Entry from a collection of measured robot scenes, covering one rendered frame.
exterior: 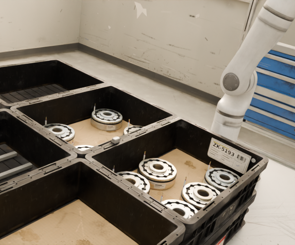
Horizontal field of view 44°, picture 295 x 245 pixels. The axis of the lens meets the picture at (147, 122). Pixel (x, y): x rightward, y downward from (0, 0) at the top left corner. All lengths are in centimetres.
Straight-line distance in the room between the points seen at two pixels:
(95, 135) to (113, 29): 352
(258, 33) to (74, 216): 69
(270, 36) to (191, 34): 291
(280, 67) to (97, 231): 214
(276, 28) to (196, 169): 45
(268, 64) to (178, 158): 176
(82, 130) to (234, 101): 49
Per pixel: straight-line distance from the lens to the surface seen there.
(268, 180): 139
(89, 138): 112
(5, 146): 107
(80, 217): 83
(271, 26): 108
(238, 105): 119
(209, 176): 99
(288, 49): 268
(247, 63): 111
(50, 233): 79
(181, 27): 402
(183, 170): 104
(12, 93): 140
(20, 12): 438
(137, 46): 438
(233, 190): 84
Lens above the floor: 137
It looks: 25 degrees down
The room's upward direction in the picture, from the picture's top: 10 degrees clockwise
